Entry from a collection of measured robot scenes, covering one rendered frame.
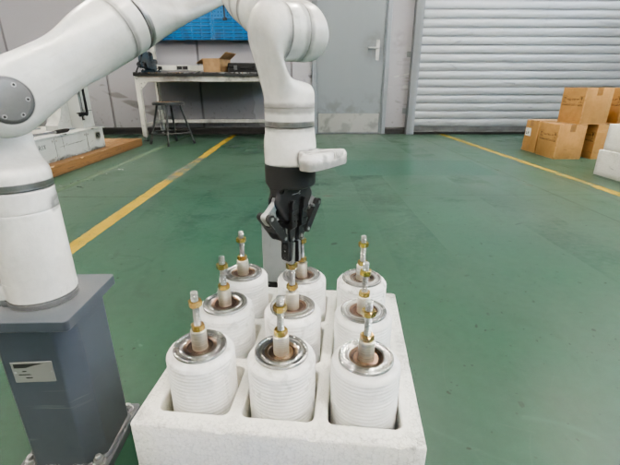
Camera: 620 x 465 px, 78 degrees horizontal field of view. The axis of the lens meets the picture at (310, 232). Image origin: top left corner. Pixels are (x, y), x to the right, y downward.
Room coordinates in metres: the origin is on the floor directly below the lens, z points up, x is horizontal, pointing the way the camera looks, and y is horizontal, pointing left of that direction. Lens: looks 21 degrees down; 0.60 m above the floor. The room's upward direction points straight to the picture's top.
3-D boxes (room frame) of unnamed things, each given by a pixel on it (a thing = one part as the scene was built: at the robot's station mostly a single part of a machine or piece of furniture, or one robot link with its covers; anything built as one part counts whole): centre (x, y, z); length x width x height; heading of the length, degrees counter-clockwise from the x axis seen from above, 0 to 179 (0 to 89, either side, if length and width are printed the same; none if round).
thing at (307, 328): (0.57, 0.03, 0.16); 0.10 x 0.10 x 0.18
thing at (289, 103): (0.56, 0.04, 0.63); 0.09 x 0.07 x 0.15; 123
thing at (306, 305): (0.57, 0.03, 0.25); 0.08 x 0.08 x 0.01
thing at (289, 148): (0.55, 0.01, 0.53); 0.11 x 0.09 x 0.06; 53
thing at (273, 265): (0.86, 0.07, 0.16); 0.07 x 0.07 x 0.31; 84
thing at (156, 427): (0.57, 0.03, 0.09); 0.39 x 0.39 x 0.18; 84
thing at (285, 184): (0.57, 0.03, 0.46); 0.08 x 0.08 x 0.09
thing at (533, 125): (3.91, -2.33, 0.15); 0.30 x 0.24 x 0.30; 90
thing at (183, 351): (0.46, 0.16, 0.25); 0.08 x 0.08 x 0.01
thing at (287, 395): (0.45, 0.04, 0.16); 0.10 x 0.10 x 0.18
